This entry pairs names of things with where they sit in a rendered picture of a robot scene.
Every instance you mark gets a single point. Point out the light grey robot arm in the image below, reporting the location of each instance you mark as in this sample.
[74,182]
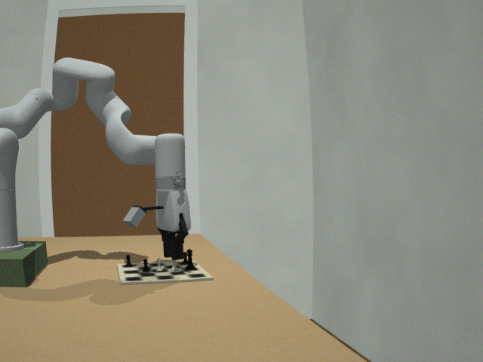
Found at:
[166,151]

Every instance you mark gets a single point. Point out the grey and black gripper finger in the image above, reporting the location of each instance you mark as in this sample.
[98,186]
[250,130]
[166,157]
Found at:
[167,241]
[177,246]

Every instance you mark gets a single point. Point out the black and cream chessboard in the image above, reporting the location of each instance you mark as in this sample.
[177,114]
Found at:
[135,274]

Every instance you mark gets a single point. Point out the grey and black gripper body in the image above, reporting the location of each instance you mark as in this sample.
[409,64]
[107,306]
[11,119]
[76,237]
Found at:
[174,202]

